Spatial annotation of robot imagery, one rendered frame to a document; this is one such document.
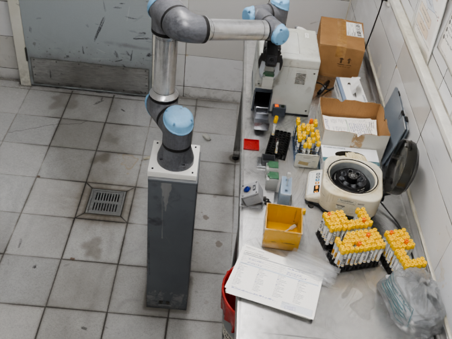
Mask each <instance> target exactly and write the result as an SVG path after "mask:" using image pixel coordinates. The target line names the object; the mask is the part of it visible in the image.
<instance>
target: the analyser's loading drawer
mask: <svg viewBox="0 0 452 339"><path fill-rule="evenodd" d="M269 124H270V123H269V121H268V101H265V100H254V129H256V130H268V129H269Z"/></svg>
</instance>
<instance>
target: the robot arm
mask: <svg viewBox="0 0 452 339"><path fill-rule="evenodd" d="M289 3H290V1H289V0H271V1H270V3H267V4H263V5H255V6H251V7H246V8H245V9H244V10H243V12H242V20H231V19H209V18H208V17H207V16H205V15H196V14H195V13H192V12H191V11H190V10H189V9H188V8H187V7H186V6H185V5H184V4H183V3H182V2H181V1H180V0H149V2H148V4H147V12H148V14H149V17H151V32H152V34H153V35H154V36H155V60H154V80H153V87H152V88H151V89H150V91H149V94H147V96H146V98H145V107H146V109H147V111H148V113H149V115H150V116H151V117H152V118H153V119H154V121H155V122H156V124H157V125H158V127H159V128H160V129H161V131H162V133H163V136H162V144H161V147H160V148H159V151H158V152H157V162H158V164H159V165H160V166H161V167H162V168H163V169H165V170H168V171H171V172H182V171H185V170H188V169H189V168H191V167H192V165H193V163H194V153H193V150H192V147H191V142H192V129H193V126H194V121H193V115H192V113H191V111H189V109H187V108H185V107H184V108H183V106H179V105H178V96H179V93H178V91H177V89H176V88H175V87H176V67H177V56H178V41H179V42H186V43H194V44H205V43H207V42H208V41H209V40H264V48H263V53H261V55H260V56H259V59H258V68H259V76H260V78H262V77H263V72H264V68H265V67H273V68H274V80H275V79H276V78H277V77H278V74H279V72H280V70H281V68H282V65H283V56H282V55H281V51H280V50H281V45H282V44H284V43H285V42H286V41H287V40H288V38H289V30H288V28H287V27H286V22H287V16H288V12H289Z"/></svg>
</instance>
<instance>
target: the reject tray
mask: <svg viewBox="0 0 452 339"><path fill-rule="evenodd" d="M243 149H245V150H252V151H259V150H260V147H259V140H256V139H244V140H243Z"/></svg>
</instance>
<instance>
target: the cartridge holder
mask: <svg viewBox="0 0 452 339"><path fill-rule="evenodd" d="M269 161H278V159H275V155H269V154H262V157H257V167H263V168H266V163H268V162H269Z"/></svg>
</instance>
